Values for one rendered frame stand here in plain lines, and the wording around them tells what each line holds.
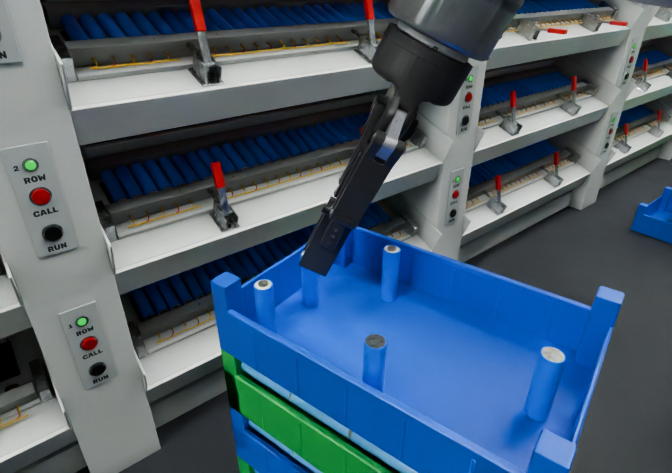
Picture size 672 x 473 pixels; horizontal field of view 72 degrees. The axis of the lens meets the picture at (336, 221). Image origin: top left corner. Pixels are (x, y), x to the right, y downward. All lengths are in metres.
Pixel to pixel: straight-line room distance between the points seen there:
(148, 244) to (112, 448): 0.30
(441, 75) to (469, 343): 0.25
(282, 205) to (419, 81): 0.40
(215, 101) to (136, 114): 0.09
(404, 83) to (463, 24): 0.06
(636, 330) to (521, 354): 0.68
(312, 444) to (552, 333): 0.25
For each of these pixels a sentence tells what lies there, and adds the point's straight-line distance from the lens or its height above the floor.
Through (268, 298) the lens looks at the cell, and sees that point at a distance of 0.44.
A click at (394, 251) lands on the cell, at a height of 0.39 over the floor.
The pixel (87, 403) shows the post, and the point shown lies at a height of 0.15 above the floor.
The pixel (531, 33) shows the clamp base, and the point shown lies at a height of 0.54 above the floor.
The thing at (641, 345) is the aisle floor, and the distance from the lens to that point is 1.11.
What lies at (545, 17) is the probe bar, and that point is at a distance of 1.19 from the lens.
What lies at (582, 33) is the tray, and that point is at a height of 0.52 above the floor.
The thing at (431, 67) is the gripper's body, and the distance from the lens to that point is 0.37.
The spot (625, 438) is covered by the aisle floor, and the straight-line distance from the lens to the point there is 0.92.
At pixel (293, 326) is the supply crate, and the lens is 0.48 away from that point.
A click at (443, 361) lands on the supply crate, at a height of 0.32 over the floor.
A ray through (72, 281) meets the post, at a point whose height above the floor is 0.33.
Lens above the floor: 0.64
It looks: 28 degrees down
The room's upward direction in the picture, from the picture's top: straight up
